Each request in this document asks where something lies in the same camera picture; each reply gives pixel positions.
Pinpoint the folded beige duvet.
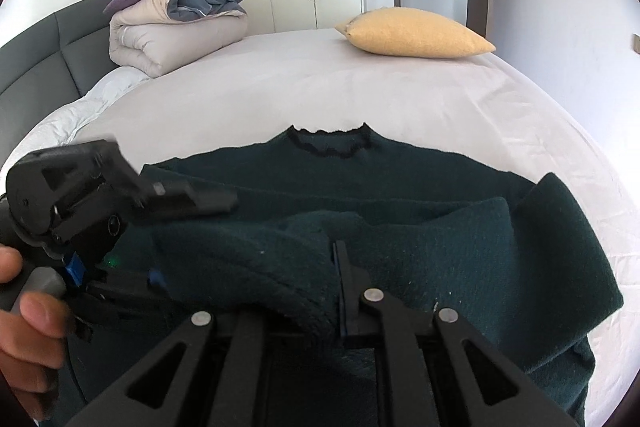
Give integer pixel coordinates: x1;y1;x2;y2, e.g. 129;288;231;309
108;0;250;78

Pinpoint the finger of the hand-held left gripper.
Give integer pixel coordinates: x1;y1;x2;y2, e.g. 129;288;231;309
141;179;239;226
70;269;169;344

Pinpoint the folded blue-grey blanket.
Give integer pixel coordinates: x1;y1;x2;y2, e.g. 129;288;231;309
166;0;249;24

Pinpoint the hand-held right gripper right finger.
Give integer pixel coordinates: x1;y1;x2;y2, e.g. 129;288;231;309
333;240;576;427

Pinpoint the yellow pillow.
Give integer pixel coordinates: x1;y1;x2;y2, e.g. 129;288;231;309
334;7;497;59

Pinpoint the dark green towel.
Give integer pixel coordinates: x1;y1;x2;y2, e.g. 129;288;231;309
65;123;624;427

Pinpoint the person's left hand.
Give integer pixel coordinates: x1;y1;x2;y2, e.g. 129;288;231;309
0;245;69;421

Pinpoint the white bed sheet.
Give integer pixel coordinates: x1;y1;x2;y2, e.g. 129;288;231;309
12;27;640;413

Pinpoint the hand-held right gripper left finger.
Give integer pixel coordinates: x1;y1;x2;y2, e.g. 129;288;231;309
65;308;274;427

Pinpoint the grey padded headboard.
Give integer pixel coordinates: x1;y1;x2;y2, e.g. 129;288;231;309
0;0;123;160

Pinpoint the white quilt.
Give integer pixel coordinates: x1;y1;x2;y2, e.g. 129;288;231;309
14;66;152;160

